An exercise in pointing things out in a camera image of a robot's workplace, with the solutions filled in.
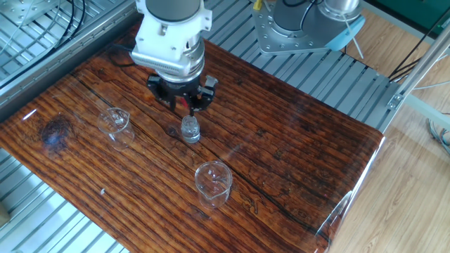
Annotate wood grain table mat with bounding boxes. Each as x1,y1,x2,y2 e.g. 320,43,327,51
0,20,386,253

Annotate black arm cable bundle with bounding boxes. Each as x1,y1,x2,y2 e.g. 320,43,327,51
111,0,319,68

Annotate thin black cable pair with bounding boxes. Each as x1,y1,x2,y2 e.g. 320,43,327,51
52,0,87,48

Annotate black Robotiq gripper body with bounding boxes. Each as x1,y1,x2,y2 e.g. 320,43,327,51
157,76,202,100

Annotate clear glass beaker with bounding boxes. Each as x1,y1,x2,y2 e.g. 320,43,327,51
194,160,233,211
96,107,136,152

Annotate brown cardboard box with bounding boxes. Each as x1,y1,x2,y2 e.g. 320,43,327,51
0,202,11,228

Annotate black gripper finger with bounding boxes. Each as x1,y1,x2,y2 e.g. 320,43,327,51
146,73,176,112
188,84,216,117

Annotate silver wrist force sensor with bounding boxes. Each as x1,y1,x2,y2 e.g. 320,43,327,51
160,37,206,84

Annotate small clear glass bottle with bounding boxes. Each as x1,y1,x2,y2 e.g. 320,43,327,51
180,115,201,144

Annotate silver perforated mounting plate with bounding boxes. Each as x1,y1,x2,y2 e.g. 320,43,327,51
0,0,59,26

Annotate grey cable bundle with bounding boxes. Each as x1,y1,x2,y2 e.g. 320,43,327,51
426,117,450,157

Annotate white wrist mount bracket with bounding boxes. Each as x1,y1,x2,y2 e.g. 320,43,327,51
129,0,214,77

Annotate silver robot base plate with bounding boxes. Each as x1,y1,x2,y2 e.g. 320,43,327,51
251,0,352,56

